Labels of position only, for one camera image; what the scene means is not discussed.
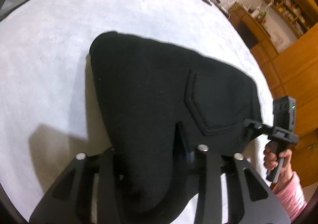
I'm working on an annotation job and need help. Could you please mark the black pants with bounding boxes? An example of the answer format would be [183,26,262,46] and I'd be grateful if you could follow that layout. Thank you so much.
[89,32,262,223]

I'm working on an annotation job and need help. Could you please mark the wooden side cabinet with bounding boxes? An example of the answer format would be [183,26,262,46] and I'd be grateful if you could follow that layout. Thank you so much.
[229,5,278,62]

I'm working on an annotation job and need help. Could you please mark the wooden wardrobe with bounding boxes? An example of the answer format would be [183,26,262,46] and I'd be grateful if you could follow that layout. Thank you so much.
[228,0,318,189]

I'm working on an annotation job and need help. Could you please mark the wooden wall shelf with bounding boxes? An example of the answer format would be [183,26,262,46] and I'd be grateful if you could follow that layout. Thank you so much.
[264,0,317,39]

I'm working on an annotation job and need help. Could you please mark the pink right sleeve forearm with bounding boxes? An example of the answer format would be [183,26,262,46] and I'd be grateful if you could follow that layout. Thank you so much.
[273,171,307,222]

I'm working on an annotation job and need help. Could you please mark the person's right hand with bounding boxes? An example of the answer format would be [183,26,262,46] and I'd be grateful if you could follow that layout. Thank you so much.
[263,143,294,191]

